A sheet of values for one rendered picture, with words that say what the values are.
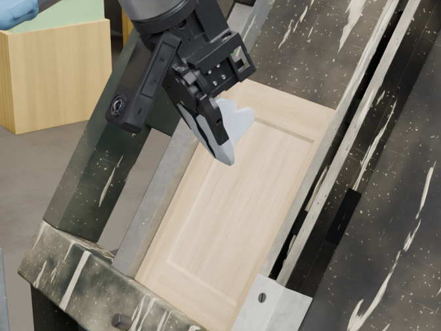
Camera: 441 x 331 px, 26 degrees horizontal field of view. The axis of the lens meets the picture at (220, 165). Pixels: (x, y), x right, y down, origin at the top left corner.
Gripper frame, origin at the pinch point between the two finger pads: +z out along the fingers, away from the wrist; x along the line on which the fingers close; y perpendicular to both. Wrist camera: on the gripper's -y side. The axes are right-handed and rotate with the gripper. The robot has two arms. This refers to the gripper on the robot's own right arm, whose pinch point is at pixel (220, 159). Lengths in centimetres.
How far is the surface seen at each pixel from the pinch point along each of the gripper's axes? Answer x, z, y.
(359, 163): 15.3, 26.8, 24.3
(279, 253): 18.0, 32.5, 7.6
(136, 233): 53, 38, -2
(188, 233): 44, 38, 4
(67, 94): 378, 166, 71
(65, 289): 63, 45, -17
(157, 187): 54, 34, 6
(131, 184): 283, 176, 53
